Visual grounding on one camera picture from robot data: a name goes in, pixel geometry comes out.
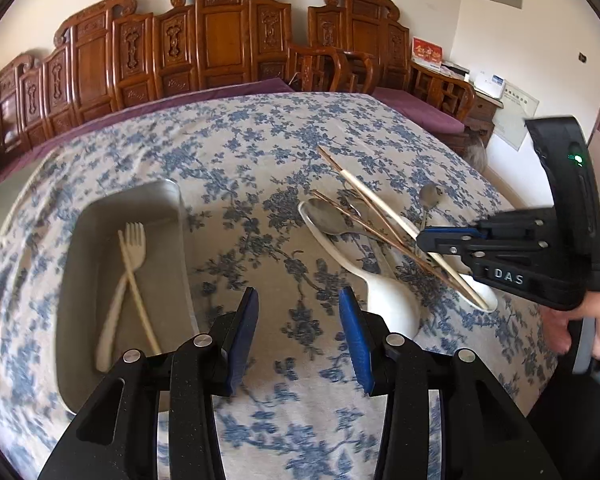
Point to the cream plastic fork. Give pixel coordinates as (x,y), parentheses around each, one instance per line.
(111,325)

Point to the cream plastic knife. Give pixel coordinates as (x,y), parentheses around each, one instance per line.
(142,310)

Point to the blue floral tablecloth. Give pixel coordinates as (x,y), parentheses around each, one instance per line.
(260,160)

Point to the brown wooden chopstick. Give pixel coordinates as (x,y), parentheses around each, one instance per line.
(350,182)
(370,226)

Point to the white box with blue print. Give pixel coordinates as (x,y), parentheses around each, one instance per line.
(490,82)

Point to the wooden side table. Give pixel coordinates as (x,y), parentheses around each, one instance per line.
(482,115)

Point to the carved wooden bench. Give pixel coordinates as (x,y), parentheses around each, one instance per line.
(220,35)

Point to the purple bench cushion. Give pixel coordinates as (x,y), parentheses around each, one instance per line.
(250,87)

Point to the light bamboo chopstick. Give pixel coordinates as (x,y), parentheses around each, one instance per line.
(365,192)

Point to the purple armchair cushion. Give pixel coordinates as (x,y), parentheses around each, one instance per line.
(420,110)

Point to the white framed paper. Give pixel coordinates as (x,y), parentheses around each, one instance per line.
(515,115)

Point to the metal tray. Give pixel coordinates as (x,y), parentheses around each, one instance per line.
(155,240)

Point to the large white plastic spoon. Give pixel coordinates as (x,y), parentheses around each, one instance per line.
(392,310)

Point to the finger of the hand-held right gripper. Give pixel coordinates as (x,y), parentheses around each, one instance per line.
(450,233)
(442,247)

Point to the small metal spoon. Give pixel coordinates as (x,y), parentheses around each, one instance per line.
(430,195)
(352,200)

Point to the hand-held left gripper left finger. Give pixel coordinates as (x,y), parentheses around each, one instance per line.
(245,325)

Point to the large metal spoon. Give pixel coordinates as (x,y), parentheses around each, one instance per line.
(330,217)

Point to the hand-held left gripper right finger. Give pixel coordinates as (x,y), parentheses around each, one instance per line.
(352,330)

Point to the carved wooden armchair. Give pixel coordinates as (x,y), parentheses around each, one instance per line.
(365,20)

